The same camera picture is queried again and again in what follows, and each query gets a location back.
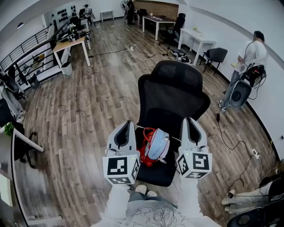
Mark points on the person's white shoe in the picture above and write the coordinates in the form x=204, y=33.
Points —
x=151, y=193
x=141, y=189

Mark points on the person's legs in jeans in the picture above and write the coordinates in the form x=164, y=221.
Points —
x=142, y=197

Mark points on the black metal railing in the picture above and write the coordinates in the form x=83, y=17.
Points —
x=26, y=47

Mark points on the person's white left shoe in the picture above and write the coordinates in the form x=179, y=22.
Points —
x=141, y=189

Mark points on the white table with dark top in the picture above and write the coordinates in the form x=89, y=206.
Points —
x=158, y=20

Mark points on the dark grey side chair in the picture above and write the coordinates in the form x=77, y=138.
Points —
x=216, y=55

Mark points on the black trash bin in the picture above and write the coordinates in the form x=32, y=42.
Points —
x=34, y=81

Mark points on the person's right forearm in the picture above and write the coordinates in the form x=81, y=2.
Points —
x=188, y=195

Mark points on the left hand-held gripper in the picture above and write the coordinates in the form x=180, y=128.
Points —
x=121, y=150

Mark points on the grey round device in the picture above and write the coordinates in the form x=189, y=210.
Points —
x=240, y=94

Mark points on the white power strip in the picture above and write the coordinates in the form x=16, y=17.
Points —
x=255, y=153
x=132, y=48

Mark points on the white trash bin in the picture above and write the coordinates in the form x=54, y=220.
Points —
x=67, y=68

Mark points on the small white table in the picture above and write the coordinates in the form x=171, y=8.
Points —
x=107, y=12

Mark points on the white edged desk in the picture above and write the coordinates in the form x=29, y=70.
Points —
x=16, y=159

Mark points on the light blue bag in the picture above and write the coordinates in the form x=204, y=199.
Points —
x=158, y=144

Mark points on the green plant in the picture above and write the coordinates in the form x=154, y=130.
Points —
x=9, y=129

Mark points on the person's left forearm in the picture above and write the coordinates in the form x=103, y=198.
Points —
x=117, y=199

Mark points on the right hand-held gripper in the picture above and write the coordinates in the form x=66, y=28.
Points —
x=195, y=153

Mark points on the black mesh office chair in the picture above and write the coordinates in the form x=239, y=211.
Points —
x=170, y=97

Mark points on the person's white right shoe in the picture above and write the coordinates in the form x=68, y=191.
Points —
x=151, y=193

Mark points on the red bag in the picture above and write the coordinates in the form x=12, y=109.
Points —
x=145, y=156

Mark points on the wooden top desk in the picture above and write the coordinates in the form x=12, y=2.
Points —
x=68, y=44

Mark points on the wooden wall panel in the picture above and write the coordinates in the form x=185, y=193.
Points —
x=159, y=7

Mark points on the person's white printed shirt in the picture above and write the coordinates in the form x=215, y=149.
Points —
x=153, y=216

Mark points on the black round device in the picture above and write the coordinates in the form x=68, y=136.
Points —
x=246, y=219

